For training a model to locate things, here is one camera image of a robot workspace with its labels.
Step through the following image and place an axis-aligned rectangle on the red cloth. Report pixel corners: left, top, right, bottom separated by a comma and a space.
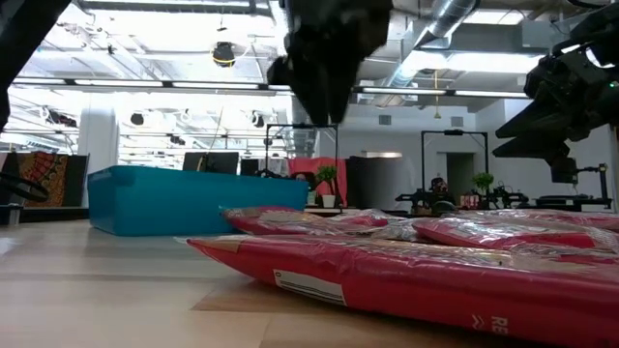
287, 156, 349, 208

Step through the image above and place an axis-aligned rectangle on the orange patterned panel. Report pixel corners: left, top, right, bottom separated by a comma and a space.
2, 151, 90, 209

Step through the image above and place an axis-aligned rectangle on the green plant in white pot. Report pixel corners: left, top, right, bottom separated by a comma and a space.
315, 164, 340, 210

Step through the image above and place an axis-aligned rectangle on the small green plant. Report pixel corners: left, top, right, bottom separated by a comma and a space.
472, 171, 495, 197

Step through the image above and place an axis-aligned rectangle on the ceiling light strip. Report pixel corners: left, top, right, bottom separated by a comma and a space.
170, 80, 261, 91
454, 89, 531, 100
13, 77, 165, 89
360, 86, 448, 97

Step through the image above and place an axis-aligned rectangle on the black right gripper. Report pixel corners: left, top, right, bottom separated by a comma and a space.
491, 46, 619, 161

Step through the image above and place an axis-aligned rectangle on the black computer monitor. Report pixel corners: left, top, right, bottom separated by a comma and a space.
182, 151, 241, 176

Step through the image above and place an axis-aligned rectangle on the black dome ceiling camera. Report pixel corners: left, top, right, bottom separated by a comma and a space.
212, 41, 237, 69

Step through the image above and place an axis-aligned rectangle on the black monitor stand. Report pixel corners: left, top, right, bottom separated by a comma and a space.
576, 162, 611, 200

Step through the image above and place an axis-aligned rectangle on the black monitor on stand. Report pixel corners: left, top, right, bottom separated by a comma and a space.
550, 158, 579, 186

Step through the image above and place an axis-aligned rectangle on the black hoop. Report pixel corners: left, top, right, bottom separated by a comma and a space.
0, 171, 50, 204

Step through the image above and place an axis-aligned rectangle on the silver slanted ventilation duct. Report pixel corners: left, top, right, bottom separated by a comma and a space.
381, 0, 479, 101

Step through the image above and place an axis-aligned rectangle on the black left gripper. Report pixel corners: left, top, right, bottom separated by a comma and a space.
267, 0, 395, 127

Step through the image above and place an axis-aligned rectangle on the black cabinet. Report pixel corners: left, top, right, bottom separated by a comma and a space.
346, 155, 389, 211

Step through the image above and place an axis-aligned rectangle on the black metal frame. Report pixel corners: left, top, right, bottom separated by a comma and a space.
264, 123, 339, 210
420, 129, 490, 204

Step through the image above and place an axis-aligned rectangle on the blue plastic basket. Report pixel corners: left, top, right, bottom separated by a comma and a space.
87, 164, 310, 238

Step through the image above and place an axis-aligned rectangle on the black desk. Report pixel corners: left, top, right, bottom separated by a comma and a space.
533, 194, 614, 213

